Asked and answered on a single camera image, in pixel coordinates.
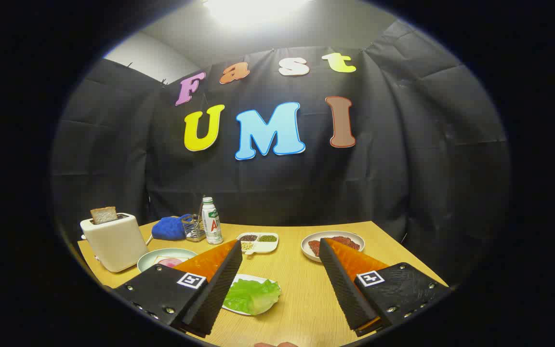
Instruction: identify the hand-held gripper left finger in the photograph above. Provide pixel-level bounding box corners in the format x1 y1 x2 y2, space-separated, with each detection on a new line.
114 240 243 338

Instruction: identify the white bottle green cap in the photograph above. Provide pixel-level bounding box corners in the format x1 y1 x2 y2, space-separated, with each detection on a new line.
201 197 224 245

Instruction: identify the ceiling light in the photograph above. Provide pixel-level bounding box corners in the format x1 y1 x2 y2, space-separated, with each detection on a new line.
203 0 309 25

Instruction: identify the black backdrop cloth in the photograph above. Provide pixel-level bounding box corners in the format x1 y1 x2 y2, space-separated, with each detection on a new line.
51 19 512 290

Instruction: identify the white toaster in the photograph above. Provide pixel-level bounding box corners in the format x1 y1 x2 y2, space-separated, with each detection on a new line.
80 213 149 273

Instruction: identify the pale green plate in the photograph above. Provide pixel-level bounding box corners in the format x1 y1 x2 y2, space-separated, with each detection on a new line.
137 248 198 273

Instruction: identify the green lettuce leaf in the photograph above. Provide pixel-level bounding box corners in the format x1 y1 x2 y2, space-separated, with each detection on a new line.
223 279 282 316

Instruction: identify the white divided dish with beans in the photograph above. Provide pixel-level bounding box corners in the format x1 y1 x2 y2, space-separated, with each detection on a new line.
237 232 279 255

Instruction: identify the blue cloth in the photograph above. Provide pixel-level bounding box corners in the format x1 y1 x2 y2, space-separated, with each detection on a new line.
151 214 194 241

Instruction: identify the toasted bread slice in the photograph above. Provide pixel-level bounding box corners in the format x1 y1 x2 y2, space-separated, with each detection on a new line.
91 206 118 225

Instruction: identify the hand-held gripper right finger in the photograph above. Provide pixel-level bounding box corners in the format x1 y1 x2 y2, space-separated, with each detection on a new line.
319 237 451 337

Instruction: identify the metal wire utensil holder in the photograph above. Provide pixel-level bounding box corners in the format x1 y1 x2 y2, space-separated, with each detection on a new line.
181 214 207 242

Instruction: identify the white meat dish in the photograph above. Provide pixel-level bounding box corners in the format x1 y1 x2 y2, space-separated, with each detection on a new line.
301 231 366 263

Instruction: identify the white rounded square plate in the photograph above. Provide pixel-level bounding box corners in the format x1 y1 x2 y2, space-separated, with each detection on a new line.
222 274 282 317

